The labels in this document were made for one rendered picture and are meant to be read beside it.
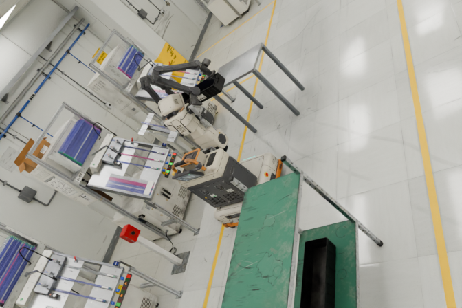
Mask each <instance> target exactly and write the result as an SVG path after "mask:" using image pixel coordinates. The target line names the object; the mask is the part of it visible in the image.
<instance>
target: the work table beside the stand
mask: <svg viewBox="0 0 462 308"><path fill-rule="evenodd" d="M261 50H263V51H264V52H265V53H266V54H267V55H268V56H269V57H270V58H271V59H272V60H273V61H274V62H275V63H276V64H277V65H278V67H279V68H280V69H281V70H282V71H283V72H284V73H285V74H286V75H287V76H288V77H289V78H290V79H291V80H292V81H293V83H294V84H295V85H296V86H297V87H298V88H299V89H300V90H301V91H303V90H305V88H304V86H303V85H302V84H301V83H300V82H299V81H298V80H297V79H296V78H295V77H294V76H293V75H292V73H291V72H290V71H289V70H288V69H287V68H286V67H285V66H284V65H283V64H282V63H281V62H280V61H279V60H278V59H277V57H275V55H273V53H271V52H270V50H269V49H268V48H267V47H266V46H265V45H264V44H263V43H262V42H261V43H259V44H258V45H256V46H254V47H253V48H251V49H249V50H248V51H246V52H244V53H243V54H241V55H240V56H237V57H236V58H234V59H233V60H231V61H230V62H228V63H226V64H225V65H223V66H221V67H220V68H219V70H218V73H219V74H221V75H222V76H223V77H224V78H225V83H224V86H223V88H224V87H227V86H228V85H230V84H232V83H233V84H234V85H235V86H236V87H237V88H238V89H240V90H241V91H242V92H243V93H244V94H245V95H246V96H247V97H248V98H249V99H250V100H251V101H252V102H253V103H254V104H255V105H256V106H257V107H258V108H260V109H263V105H262V104H261V103H260V102H259V101H258V100H257V99H256V98H255V97H253V96H252V95H251V94H250V93H249V92H248V91H247V90H246V89H245V88H244V87H243V86H242V85H240V84H239V83H238V82H237V80H239V79H241V78H242V77H244V76H247V75H248V74H250V73H253V74H254V75H255V76H256V77H257V78H258V79H259V80H260V81H261V82H262V83H263V84H264V85H265V86H266V87H267V88H268V89H269V90H270V91H271V92H272V93H273V94H274V95H275V96H276V97H277V98H278V99H279V100H280V101H281V102H282V103H284V104H285V105H286V106H287V107H288V108H289V109H290V110H291V111H292V112H293V113H294V114H295V115H296V116H299V115H300V112H299V111H298V110H297V109H296V108H295V107H294V106H293V105H292V104H291V103H290V102H289V101H288V100H287V99H286V98H285V97H284V96H283V95H282V94H281V93H280V92H279V91H278V90H277V89H276V88H275V87H274V86H273V85H272V84H271V83H270V82H269V81H268V80H267V79H266V78H265V77H264V76H263V75H262V74H261V73H260V72H259V71H258V70H257V69H256V65H257V63H258V59H259V56H260V53H261ZM213 98H214V99H215V100H217V101H218V102H219V103H220V104H221V105H223V106H224V107H225V108H226V109H227V110H228V111H229V112H230V113H231V114H232V115H234V116H235V117H236V118H237V119H238V120H240V121H241V122H242V123H243V124H244V125H245V126H246V127H247V128H248V129H249V130H251V131H252V132H253V133H256V132H257V130H256V129H255V128H254V127H253V126H252V125H251V124H250V123H249V122H248V121H247V120H245V119H244V118H243V117H242V116H241V115H239V114H238V113H237V112H236V111H235V110H234V109H233V108H232V107H231V106H230V105H229V104H227V103H226V102H225V101H224V100H223V99H222V98H220V97H219V96H218V95H215V96H213Z"/></svg>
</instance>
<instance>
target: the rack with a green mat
mask: <svg viewBox="0 0 462 308"><path fill-rule="evenodd" d="M280 160H281V162H283V163H284V164H285V165H286V166H287V167H289V168H290V169H291V170H292V171H293V172H292V173H290V174H287V175H283V176H282V177H278V178H276V179H273V180H270V181H267V182H265V183H262V184H259V185H256V186H253V187H251V188H248V187H246V186H245V185H243V184H242V183H241V182H240V181H239V180H237V179H236V178H234V177H233V176H231V177H229V180H228V181H229V182H230V183H232V184H233V185H235V186H236V187H237V188H238V189H240V190H241V191H243V192H244V197H243V203H242V207H241V213H240V217H239V223H238V227H237V231H236V237H235V240H234V247H233V251H232V257H231V261H230V266H229V270H228V277H227V281H226V284H225V291H224V294H223V300H222V304H221V308H292V298H293V290H294V275H295V267H296V252H297V244H298V234H299V235H300V238H299V246H298V262H297V270H296V286H295V294H294V308H300V297H301V288H302V279H303V261H304V250H305V241H311V240H314V239H321V238H324V237H327V238H328V239H329V240H330V242H332V243H333V244H334V245H335V246H336V251H335V255H336V257H335V308H360V273H359V241H358V228H359V229H360V230H361V231H362V232H363V233H365V235H366V236H368V237H369V238H370V239H371V240H372V241H374V242H375V243H376V244H377V245H378V246H380V247H381V246H383V242H382V241H381V240H380V239H379V238H378V237H376V236H375V235H374V234H373V233H372V232H371V231H370V230H369V229H368V228H367V227H366V226H364V225H363V224H362V223H361V222H360V221H358V220H357V219H356V218H355V217H354V216H353V215H352V214H351V213H350V212H349V211H348V210H346V209H345V208H344V207H343V206H342V205H341V204H339V203H338V202H337V201H336V200H335V199H334V198H333V197H332V196H331V195H330V194H329V193H327V192H326V191H325V190H324V189H323V188H321V187H320V186H319V185H318V184H317V183H316V182H315V181H314V180H313V179H312V178H310V177H309V176H308V175H307V174H306V173H305V172H304V171H303V170H301V169H300V168H299V167H298V166H297V165H295V163H293V162H292V161H291V160H290V159H289V158H288V157H287V156H286V155H284V156H282V157H281V159H280ZM303 181H305V182H306V183H307V184H308V185H309V186H311V187H312V188H313V189H314V190H315V191H316V192H317V193H318V194H319V195H321V196H322V197H323V198H324V199H326V200H327V201H328V202H329V203H330V204H331V205H332V206H333V207H334V208H336V209H337V210H338V211H339V212H340V213H342V214H343V215H344V216H345V217H346V218H347V219H348V220H346V221H341V222H337V223H332V224H329V225H324V226H320V227H317V228H312V229H308V230H302V229H300V228H299V221H300V206H301V198H302V190H303Z"/></svg>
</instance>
